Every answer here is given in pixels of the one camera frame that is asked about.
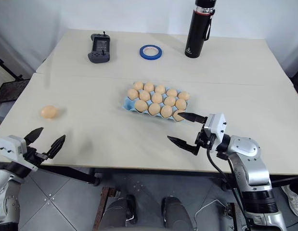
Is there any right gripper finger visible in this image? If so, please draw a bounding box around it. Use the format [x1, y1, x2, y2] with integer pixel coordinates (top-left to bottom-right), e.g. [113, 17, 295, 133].
[167, 135, 200, 155]
[178, 112, 208, 125]

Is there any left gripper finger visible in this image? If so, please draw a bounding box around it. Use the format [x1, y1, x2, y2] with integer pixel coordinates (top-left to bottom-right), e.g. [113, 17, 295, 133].
[24, 127, 44, 148]
[46, 134, 66, 160]

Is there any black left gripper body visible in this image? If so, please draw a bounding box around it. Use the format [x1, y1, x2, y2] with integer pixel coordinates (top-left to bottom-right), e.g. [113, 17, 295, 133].
[23, 143, 50, 172]

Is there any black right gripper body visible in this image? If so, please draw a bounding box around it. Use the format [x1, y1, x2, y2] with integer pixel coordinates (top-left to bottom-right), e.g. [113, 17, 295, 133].
[195, 124, 220, 152]

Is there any blue egg carton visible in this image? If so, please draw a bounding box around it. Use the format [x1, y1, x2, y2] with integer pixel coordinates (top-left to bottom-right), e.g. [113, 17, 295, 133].
[121, 83, 191, 122]

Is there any black metal rack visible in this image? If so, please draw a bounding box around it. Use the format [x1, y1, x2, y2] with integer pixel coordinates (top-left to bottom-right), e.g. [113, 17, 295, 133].
[0, 54, 30, 104]

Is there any dark rounded shape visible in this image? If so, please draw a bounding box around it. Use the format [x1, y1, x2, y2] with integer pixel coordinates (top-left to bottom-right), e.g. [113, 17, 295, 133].
[104, 194, 138, 231]
[161, 196, 194, 231]

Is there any rusty metal bar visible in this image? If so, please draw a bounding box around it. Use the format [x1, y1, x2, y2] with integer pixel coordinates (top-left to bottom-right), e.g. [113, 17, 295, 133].
[95, 187, 120, 231]

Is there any blue tape roll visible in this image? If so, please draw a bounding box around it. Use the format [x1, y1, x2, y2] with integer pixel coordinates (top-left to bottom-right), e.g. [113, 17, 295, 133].
[139, 44, 163, 61]

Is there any black thermos bottle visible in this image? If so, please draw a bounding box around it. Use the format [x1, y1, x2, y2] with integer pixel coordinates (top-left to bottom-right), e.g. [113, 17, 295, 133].
[184, 0, 216, 59]

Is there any white sneaker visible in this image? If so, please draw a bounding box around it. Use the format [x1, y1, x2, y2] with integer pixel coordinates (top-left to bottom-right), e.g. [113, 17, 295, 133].
[281, 184, 298, 218]

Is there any grey handheld remote controller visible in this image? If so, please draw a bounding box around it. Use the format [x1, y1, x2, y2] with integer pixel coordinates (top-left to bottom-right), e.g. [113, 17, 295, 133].
[87, 30, 111, 64]

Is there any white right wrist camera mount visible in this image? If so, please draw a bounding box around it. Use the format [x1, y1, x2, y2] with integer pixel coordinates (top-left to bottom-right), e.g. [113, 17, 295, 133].
[203, 113, 227, 145]

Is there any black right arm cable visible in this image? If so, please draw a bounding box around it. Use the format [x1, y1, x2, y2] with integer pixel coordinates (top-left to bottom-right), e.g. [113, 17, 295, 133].
[206, 148, 253, 231]

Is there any black table frame bar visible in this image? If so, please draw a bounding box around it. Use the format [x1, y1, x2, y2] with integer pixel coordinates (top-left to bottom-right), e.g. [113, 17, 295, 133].
[37, 165, 101, 186]
[220, 173, 298, 191]

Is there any thin white floor cable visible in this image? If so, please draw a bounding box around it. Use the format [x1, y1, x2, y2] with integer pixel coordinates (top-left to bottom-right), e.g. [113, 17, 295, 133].
[194, 199, 228, 218]

